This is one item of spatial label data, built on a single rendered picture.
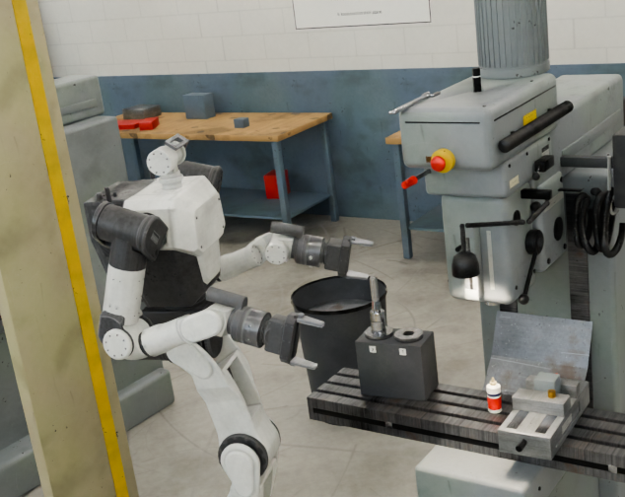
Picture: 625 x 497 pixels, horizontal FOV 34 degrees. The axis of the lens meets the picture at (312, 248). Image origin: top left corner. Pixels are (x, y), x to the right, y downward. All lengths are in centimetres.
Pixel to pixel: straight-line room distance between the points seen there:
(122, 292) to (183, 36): 651
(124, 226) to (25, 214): 138
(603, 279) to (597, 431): 49
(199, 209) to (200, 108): 593
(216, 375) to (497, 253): 82
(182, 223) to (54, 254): 141
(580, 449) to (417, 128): 98
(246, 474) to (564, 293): 116
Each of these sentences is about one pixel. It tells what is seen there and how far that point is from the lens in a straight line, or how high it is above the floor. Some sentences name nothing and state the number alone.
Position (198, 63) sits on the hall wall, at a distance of 884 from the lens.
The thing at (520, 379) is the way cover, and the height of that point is 91.
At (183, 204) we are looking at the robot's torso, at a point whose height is 175.
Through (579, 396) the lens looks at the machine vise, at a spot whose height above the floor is 99.
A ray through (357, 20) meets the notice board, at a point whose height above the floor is 157.
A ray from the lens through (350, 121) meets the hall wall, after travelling 805.
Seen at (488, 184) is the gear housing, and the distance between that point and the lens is 268.
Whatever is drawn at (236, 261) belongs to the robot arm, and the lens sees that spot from 291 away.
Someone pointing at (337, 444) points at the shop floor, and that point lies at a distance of 490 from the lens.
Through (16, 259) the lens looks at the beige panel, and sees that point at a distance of 378.
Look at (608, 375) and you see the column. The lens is 334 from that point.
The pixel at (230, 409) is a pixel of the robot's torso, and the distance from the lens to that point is 279.
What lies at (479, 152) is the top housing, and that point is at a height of 178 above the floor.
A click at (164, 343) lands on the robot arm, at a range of 249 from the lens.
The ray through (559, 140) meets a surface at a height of 168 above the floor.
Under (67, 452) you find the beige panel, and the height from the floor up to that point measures 55.
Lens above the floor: 240
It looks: 18 degrees down
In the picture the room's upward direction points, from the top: 7 degrees counter-clockwise
